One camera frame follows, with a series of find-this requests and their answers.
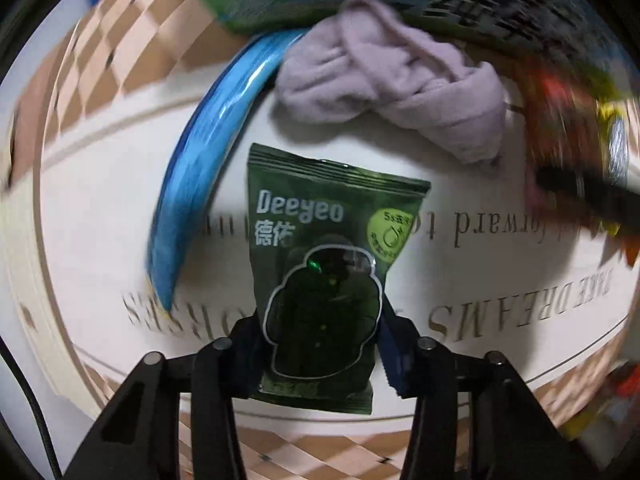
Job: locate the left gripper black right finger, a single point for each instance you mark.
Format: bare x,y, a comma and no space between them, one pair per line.
475,418

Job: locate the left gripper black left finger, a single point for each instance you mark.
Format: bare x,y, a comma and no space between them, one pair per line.
136,435

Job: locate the green Deeyeo wipes pack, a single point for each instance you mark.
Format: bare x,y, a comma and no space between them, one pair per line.
323,236

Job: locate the red snack pack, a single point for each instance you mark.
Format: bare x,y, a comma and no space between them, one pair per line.
582,152

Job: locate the lilac soft cloth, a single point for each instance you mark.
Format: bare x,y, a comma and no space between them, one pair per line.
366,58

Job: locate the blue flat plastic pack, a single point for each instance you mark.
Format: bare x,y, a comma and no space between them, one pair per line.
200,154

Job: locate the checkered tablecloth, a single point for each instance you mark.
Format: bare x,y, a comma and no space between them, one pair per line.
121,47

